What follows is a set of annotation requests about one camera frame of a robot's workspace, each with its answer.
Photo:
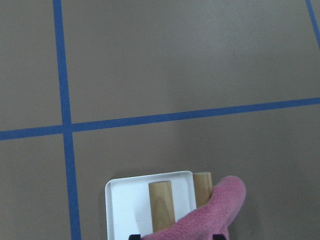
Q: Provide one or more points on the white rectangular tray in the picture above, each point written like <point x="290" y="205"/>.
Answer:
<point x="127" y="202"/>

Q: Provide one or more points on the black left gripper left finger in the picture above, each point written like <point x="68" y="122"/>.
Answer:
<point x="134" y="237"/>

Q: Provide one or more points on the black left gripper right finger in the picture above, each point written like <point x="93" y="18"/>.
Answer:
<point x="217" y="237"/>

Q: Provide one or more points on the pink cloth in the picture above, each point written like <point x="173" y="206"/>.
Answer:
<point x="213" y="218"/>

